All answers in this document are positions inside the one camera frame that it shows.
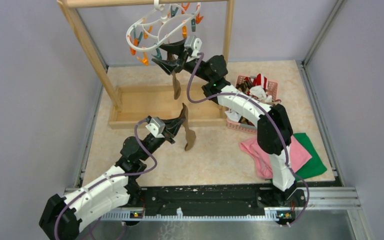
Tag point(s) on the pink plastic basket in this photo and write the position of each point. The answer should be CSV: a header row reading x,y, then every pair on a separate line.
x,y
244,83

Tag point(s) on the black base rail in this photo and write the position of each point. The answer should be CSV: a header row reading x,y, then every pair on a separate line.
x,y
232,202

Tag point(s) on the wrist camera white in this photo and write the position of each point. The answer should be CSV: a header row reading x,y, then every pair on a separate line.
x,y
193,45
156,127

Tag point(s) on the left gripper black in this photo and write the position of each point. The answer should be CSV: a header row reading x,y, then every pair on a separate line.
x,y
171,129

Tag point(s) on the green cloth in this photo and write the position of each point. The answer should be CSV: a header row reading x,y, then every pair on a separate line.
x,y
313,166

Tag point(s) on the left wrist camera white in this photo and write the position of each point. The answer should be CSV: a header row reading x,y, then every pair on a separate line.
x,y
156,127

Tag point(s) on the white round clip hanger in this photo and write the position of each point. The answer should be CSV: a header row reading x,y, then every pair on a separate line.
x,y
165,24

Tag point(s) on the red white striped sock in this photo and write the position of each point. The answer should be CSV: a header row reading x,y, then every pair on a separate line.
x,y
260,80

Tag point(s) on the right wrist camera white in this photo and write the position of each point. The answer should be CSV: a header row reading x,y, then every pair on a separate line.
x,y
193,45

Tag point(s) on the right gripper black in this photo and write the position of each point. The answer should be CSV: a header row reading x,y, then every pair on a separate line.
x,y
168,66

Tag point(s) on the brown sock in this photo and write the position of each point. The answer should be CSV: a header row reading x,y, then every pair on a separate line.
x,y
190,135
175,82

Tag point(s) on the wooden clothes rack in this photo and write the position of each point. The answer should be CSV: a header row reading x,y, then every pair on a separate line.
x,y
130,101

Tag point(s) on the pink cloth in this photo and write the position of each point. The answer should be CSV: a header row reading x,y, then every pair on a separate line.
x,y
297,157

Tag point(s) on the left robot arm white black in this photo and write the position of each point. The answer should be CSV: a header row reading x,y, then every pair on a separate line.
x,y
65,217

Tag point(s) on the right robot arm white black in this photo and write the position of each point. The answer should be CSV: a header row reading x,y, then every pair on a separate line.
x,y
274,130

